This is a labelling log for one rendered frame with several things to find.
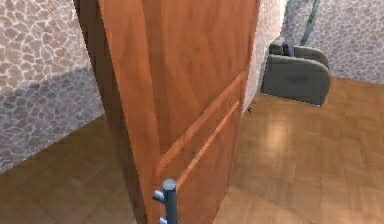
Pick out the grey metal door handle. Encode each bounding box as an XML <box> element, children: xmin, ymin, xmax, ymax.
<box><xmin>152</xmin><ymin>178</ymin><xmax>179</xmax><ymax>224</ymax></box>

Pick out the grey floor lamp pole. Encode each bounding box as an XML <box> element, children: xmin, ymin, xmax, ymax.
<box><xmin>299</xmin><ymin>0</ymin><xmax>322</xmax><ymax>47</ymax></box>

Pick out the grey green sofa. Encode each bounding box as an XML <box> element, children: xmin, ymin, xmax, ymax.
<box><xmin>260</xmin><ymin>36</ymin><xmax>332</xmax><ymax>108</ymax></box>

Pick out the brown wooden room door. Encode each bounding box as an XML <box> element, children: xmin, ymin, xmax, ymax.
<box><xmin>73</xmin><ymin>0</ymin><xmax>261</xmax><ymax>224</ymax></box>

